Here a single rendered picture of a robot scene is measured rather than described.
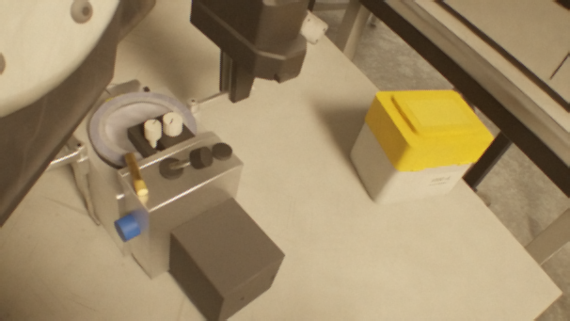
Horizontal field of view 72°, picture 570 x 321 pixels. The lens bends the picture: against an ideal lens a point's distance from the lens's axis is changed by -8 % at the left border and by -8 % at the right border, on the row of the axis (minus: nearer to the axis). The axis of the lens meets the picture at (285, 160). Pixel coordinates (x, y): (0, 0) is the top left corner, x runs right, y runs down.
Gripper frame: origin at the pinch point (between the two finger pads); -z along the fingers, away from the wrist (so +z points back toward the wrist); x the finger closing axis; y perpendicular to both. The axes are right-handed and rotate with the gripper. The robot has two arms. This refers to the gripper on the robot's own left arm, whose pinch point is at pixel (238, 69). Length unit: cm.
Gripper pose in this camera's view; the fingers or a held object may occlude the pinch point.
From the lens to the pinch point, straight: 40.1
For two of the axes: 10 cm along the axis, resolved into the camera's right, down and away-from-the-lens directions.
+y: 7.2, -3.9, 5.8
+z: 2.2, -6.6, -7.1
